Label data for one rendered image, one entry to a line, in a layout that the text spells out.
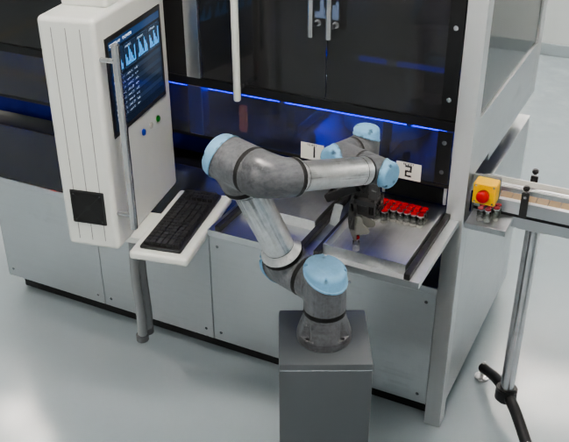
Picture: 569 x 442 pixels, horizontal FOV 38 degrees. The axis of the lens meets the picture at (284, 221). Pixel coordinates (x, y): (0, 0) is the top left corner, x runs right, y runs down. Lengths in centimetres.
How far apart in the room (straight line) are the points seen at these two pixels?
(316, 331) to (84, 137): 92
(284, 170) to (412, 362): 136
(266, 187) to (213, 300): 150
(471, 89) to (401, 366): 110
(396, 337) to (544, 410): 69
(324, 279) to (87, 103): 89
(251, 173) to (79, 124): 81
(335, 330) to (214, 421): 110
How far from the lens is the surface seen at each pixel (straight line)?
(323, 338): 225
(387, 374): 318
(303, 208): 276
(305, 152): 284
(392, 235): 262
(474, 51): 252
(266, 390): 336
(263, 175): 191
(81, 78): 252
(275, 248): 220
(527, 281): 296
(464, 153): 264
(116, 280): 363
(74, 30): 247
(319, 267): 220
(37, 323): 387
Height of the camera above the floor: 220
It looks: 29 degrees down
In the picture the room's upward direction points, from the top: straight up
